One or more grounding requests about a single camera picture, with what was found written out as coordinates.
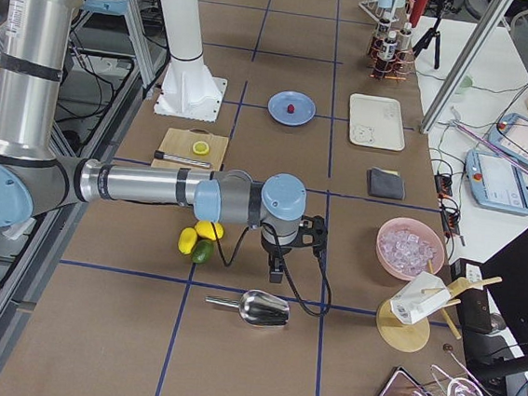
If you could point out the copper wire bottle rack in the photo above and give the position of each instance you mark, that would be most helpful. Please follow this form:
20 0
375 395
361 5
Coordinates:
398 68

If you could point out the blue teach pendant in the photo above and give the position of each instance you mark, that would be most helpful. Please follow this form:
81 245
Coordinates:
495 184
511 136

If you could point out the whole yellow lemon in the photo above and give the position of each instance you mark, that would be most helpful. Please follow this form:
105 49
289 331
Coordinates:
209 230

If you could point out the aluminium frame post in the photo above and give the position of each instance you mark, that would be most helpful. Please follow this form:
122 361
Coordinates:
489 20

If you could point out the grey and yellow cloth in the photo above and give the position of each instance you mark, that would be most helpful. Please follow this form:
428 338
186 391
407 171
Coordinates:
385 184

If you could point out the steel muddler black tip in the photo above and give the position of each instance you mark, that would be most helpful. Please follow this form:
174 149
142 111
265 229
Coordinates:
182 160

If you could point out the tea bottle white cap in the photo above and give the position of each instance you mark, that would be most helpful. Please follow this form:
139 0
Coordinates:
381 50

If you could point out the green lime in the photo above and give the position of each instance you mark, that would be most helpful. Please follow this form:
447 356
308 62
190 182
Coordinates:
203 251

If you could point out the lemon half slice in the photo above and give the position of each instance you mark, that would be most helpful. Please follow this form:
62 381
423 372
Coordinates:
200 148

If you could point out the steel ice scoop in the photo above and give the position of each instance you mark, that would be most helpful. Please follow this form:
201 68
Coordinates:
257 308

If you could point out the black tripod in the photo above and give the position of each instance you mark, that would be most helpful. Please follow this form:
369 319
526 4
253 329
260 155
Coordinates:
432 34

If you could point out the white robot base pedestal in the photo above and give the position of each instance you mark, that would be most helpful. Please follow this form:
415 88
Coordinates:
188 89

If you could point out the cream bear serving tray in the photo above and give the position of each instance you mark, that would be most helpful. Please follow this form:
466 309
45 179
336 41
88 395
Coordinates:
375 122

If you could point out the wooden cup stand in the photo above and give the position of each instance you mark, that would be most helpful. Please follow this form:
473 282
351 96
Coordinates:
413 337

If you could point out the black monitor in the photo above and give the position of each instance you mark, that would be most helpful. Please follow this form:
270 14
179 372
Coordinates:
511 298

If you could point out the blue round plate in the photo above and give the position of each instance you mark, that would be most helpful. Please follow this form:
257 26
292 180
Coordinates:
305 108

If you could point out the wooden cutting board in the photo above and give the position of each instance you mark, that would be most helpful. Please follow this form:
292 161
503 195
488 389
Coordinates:
178 143

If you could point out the pink bowl of ice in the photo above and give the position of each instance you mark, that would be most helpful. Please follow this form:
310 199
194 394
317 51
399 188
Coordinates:
406 247

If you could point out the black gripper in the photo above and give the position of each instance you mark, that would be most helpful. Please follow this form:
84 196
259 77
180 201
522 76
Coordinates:
272 251

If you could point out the white paper carton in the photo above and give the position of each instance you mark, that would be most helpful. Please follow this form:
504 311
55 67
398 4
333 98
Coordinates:
422 296

